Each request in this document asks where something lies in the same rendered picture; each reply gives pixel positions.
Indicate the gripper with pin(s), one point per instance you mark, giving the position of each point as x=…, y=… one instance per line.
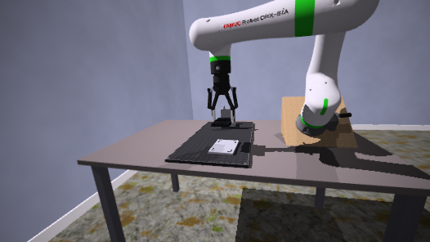
x=221, y=85

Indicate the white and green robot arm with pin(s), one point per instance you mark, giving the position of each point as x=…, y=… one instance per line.
x=289, y=19

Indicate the white rectangular frame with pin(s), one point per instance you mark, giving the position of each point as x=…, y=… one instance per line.
x=224, y=147

